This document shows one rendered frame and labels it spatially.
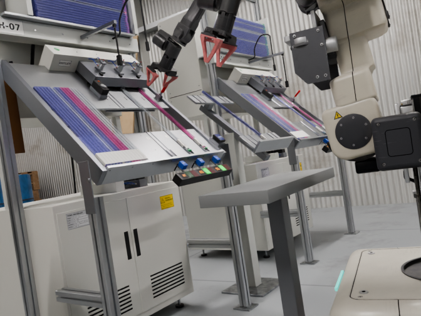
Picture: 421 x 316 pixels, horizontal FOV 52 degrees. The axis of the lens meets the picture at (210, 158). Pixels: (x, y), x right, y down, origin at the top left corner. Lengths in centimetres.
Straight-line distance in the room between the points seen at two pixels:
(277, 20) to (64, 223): 363
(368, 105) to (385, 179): 314
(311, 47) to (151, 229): 110
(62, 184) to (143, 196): 521
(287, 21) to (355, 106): 351
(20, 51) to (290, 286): 151
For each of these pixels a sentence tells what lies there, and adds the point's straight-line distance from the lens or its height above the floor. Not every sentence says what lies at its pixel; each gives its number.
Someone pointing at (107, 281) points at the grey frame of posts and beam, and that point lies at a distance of 146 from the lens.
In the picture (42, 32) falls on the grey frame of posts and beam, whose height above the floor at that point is 134.
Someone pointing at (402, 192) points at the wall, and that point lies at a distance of 443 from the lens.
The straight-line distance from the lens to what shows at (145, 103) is 205.
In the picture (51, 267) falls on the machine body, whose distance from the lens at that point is 178.
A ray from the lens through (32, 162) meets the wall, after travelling 772.
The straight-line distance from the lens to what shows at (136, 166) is 153.
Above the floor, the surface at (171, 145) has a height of 78.
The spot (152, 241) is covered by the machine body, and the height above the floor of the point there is 37.
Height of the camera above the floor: 72
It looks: level
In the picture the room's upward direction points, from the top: 9 degrees counter-clockwise
